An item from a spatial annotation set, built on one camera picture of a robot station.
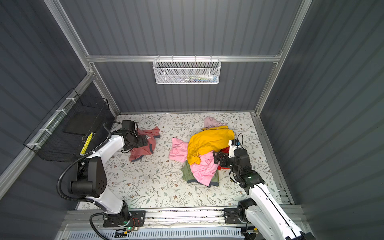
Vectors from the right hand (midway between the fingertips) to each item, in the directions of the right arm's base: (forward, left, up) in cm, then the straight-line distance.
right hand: (222, 154), depth 81 cm
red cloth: (+7, -4, -8) cm, 11 cm away
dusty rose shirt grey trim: (+6, +51, -7) cm, 52 cm away
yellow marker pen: (-2, +66, +15) cm, 67 cm away
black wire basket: (+2, +79, +16) cm, 81 cm away
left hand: (+11, +51, -5) cm, 53 cm away
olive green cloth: (-7, +19, -12) cm, 24 cm away
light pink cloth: (-7, +10, -7) cm, 14 cm away
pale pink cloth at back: (+36, +5, -14) cm, 39 cm away
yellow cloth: (+12, +6, -4) cm, 14 cm away
